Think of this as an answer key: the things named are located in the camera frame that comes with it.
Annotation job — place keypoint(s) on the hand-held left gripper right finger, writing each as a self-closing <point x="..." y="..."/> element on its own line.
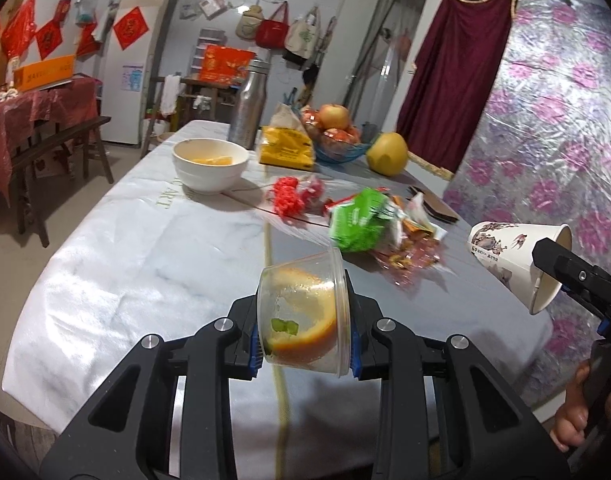
<point x="354" y="361"/>

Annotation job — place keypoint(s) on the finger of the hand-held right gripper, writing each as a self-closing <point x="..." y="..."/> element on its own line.
<point x="565" y="264"/>

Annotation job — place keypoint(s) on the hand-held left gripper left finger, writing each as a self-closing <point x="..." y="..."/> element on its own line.
<point x="254" y="356"/>

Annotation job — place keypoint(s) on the printed paper cup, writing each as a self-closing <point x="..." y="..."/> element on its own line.
<point x="500" y="250"/>

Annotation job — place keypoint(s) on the clear plastic container with orange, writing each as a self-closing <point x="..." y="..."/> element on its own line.
<point x="305" y="310"/>

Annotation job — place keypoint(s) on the green snack wrapper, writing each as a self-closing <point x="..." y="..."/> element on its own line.
<point x="358" y="220"/>

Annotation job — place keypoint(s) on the red foam fruit net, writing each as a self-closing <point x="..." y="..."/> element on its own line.
<point x="287" y="199"/>

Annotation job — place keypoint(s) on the person's right hand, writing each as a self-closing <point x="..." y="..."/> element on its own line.
<point x="568" y="412"/>

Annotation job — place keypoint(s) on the clear red candy wrapper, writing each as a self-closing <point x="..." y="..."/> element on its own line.
<point x="408" y="260"/>

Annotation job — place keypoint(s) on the floral plastic sheet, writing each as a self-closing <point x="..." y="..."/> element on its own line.
<point x="545" y="135"/>

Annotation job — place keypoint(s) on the dark cardboard pieces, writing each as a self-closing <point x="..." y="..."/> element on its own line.
<point x="435" y="207"/>

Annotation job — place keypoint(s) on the orange white snack wrapper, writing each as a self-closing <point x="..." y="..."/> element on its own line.
<point x="418" y="222"/>

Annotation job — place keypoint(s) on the clear pink wrapper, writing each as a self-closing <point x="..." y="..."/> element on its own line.
<point x="314" y="192"/>

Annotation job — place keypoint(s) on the white ceramic bowl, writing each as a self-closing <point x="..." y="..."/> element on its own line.
<point x="210" y="175"/>

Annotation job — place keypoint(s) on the blue glass fruit bowl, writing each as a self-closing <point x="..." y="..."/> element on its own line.
<point x="343" y="152"/>

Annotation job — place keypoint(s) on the yellow pomelo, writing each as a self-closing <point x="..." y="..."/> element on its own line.
<point x="387" y="154"/>

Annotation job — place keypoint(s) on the beige paper packet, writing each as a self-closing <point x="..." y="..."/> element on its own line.
<point x="286" y="116"/>

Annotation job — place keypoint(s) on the red yellow apple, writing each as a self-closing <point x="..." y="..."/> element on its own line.
<point x="334" y="116"/>

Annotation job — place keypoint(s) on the stainless steel bottle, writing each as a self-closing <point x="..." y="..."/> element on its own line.
<point x="246" y="110"/>

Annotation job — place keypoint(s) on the white refrigerator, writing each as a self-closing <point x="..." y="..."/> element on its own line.
<point x="130" y="95"/>

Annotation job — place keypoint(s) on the red gift box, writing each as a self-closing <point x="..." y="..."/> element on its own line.
<point x="227" y="65"/>

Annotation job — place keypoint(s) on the dark wooden bench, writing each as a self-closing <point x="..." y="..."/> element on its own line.
<point x="50" y="142"/>

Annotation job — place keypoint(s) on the clear plastic drawer unit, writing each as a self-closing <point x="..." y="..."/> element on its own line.
<point x="205" y="42"/>

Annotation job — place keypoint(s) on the red tote bag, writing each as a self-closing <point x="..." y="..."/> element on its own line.
<point x="272" y="32"/>

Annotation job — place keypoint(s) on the white printed tote bag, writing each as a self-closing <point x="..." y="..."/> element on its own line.
<point x="302" y="35"/>

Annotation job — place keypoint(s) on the red cloth covered table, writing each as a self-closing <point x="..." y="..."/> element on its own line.
<point x="35" y="110"/>

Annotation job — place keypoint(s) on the beige cloth bag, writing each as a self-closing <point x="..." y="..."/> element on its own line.
<point x="249" y="24"/>

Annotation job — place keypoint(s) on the red diamond paper decoration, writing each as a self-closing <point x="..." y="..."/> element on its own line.
<point x="132" y="27"/>

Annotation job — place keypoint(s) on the orange long carton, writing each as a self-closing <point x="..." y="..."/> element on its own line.
<point x="42" y="72"/>

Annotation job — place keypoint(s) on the red paper wall hanging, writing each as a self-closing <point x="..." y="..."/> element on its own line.
<point x="19" y="25"/>

